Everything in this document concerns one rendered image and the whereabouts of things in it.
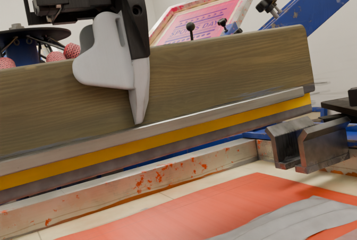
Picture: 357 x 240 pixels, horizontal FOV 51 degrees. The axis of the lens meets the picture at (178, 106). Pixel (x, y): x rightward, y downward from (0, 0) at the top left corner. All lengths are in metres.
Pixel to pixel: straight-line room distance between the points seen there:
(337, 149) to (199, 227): 0.19
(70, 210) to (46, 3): 0.30
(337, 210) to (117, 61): 0.24
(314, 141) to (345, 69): 2.29
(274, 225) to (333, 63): 2.46
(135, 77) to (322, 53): 2.58
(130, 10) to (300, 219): 0.24
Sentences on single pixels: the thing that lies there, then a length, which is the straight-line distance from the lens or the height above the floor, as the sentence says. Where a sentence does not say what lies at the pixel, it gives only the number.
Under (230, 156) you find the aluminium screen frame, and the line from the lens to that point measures 0.60.
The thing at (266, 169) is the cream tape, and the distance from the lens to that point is 0.58.
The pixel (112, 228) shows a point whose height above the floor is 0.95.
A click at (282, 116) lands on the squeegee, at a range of 0.42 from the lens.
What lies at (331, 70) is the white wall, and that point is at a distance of 2.81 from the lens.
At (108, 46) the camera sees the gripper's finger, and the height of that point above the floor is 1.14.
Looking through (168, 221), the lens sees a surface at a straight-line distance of 0.44.
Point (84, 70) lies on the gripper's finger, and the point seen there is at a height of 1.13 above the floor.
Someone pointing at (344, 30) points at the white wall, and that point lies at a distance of 2.71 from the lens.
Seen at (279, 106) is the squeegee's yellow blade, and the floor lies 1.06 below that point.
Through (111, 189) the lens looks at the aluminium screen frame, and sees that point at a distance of 0.52.
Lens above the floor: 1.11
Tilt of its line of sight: 4 degrees down
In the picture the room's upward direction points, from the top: 10 degrees counter-clockwise
